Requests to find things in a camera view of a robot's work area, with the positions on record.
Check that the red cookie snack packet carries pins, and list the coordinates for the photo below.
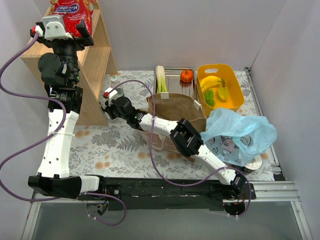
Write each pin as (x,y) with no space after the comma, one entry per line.
(73,12)

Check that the yellow bananas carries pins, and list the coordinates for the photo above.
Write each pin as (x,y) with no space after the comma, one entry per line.
(209,82)

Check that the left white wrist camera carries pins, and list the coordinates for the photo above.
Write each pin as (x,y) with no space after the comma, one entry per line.
(51,27)

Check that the white green leek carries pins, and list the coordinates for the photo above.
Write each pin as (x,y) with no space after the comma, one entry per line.
(160,79)

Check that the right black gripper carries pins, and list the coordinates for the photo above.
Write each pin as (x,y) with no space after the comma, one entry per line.
(107,110)

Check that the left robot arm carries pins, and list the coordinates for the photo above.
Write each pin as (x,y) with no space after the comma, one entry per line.
(59,70)

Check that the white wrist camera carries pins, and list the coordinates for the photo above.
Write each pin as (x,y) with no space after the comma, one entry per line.
(51,27)
(113,93)

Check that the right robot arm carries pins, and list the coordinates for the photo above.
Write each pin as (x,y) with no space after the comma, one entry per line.
(186,139)

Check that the wooden shelf unit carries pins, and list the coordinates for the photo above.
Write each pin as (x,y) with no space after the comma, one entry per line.
(94,61)

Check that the brown paper tote bag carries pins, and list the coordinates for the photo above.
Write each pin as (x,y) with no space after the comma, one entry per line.
(173,107)

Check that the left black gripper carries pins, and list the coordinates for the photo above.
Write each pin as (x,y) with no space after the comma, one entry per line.
(63,40)

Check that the blue cartoon plastic bag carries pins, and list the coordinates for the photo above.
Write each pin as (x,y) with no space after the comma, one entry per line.
(237,139)

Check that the yellow plastic basket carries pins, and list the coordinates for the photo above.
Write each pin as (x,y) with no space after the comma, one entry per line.
(236,97)

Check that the yellow star fruit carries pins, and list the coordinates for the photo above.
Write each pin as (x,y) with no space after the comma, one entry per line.
(223,93)

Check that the green vegetables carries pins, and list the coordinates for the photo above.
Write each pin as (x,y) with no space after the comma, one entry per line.
(209,98)

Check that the small orange pumpkin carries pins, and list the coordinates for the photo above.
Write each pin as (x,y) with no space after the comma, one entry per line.
(187,76)

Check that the grey tape roll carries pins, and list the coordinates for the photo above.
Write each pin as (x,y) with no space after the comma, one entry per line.
(251,166)

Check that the metal tray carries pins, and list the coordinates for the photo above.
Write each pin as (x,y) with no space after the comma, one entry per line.
(175,85)

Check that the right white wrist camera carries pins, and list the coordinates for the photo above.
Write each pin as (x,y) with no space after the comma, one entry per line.
(113,93)

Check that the floral table mat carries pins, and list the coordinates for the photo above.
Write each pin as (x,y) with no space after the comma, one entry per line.
(119,151)

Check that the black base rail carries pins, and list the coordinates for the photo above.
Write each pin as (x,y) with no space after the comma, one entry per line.
(157,194)

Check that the green label bottle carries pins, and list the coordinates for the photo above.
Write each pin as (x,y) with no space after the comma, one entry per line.
(114,81)

